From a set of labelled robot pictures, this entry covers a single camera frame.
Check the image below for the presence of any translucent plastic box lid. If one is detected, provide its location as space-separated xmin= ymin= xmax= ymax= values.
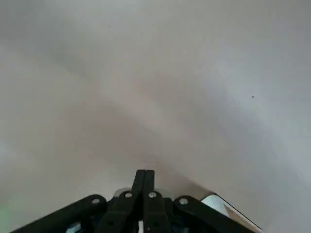
xmin=199 ymin=193 xmax=264 ymax=231

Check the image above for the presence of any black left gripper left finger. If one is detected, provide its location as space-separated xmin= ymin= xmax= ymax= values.
xmin=9 ymin=169 xmax=146 ymax=233

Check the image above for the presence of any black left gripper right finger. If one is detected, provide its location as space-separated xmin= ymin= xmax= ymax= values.
xmin=143 ymin=169 xmax=263 ymax=233

